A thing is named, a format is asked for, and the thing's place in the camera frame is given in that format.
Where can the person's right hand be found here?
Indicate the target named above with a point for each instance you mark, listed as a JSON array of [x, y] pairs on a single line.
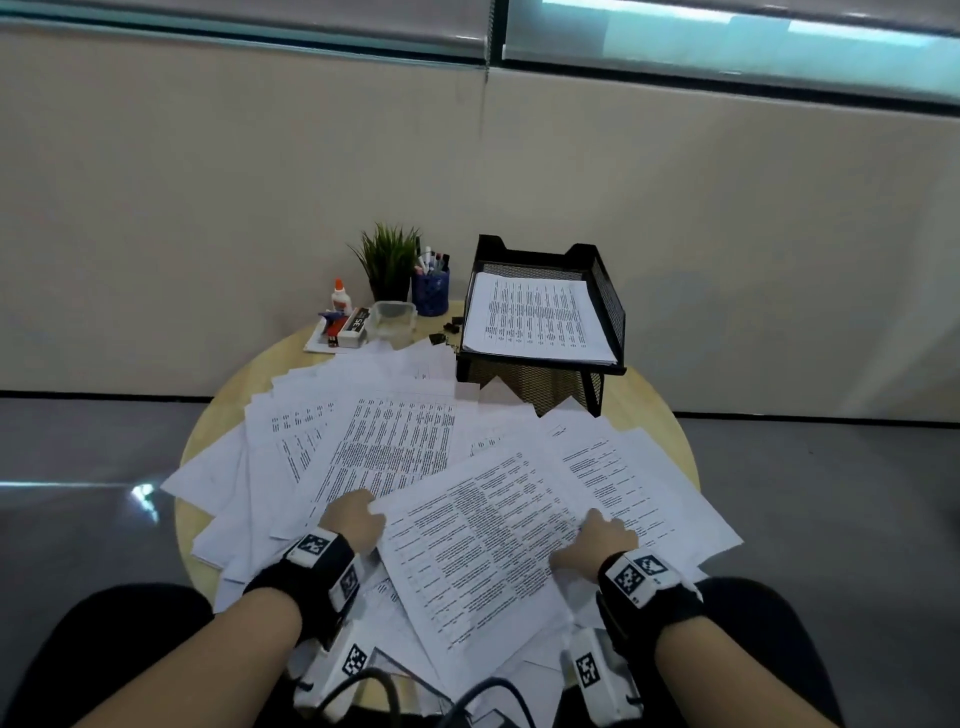
[[596, 546]]

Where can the person's left hand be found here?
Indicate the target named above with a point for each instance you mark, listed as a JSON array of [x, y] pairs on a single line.
[[352, 523]]

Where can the person's left fingers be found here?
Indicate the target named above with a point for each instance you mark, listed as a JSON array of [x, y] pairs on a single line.
[[364, 499]]

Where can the person's right thumb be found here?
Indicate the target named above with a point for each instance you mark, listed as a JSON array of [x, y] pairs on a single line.
[[562, 561]]

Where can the large printed paper sheet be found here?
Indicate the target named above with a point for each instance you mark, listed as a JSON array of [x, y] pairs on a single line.
[[480, 555]]

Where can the person's left forearm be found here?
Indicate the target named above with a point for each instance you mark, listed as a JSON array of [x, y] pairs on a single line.
[[202, 664]]

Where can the person's right forearm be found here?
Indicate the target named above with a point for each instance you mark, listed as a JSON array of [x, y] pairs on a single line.
[[731, 679]]

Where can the pile of scattered printed papers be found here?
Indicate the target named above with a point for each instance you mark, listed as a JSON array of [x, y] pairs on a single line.
[[390, 450]]

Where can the black and white small box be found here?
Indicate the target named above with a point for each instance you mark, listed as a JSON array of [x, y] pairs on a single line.
[[355, 326]]

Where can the black mesh letter tray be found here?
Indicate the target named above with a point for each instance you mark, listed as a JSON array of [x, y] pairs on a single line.
[[551, 386]]

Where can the red stapler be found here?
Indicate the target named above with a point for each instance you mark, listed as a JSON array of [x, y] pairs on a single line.
[[331, 324]]

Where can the clear plastic container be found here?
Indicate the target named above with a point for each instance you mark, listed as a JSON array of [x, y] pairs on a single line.
[[392, 321]]

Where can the white glue bottle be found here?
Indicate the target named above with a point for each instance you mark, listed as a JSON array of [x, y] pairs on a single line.
[[341, 298]]

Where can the blue mesh pen holder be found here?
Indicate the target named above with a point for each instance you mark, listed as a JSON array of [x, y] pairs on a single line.
[[431, 294]]

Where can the person's right leg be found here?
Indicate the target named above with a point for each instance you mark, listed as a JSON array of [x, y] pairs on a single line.
[[772, 622]]

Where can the person's leg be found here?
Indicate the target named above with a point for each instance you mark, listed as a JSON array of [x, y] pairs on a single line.
[[772, 622], [97, 645]]

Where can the small green potted plant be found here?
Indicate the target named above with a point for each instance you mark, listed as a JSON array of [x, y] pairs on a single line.
[[390, 259]]

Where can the stack of papers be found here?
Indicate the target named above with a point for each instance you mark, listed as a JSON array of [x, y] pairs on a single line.
[[536, 319]]

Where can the bunch of pens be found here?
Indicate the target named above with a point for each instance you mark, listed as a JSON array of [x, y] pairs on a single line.
[[429, 259]]

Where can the person's left leg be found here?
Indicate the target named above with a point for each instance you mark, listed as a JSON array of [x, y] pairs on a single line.
[[97, 645]]

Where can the window pane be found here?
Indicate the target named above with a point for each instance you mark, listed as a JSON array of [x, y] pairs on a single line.
[[247, 22], [720, 45]]

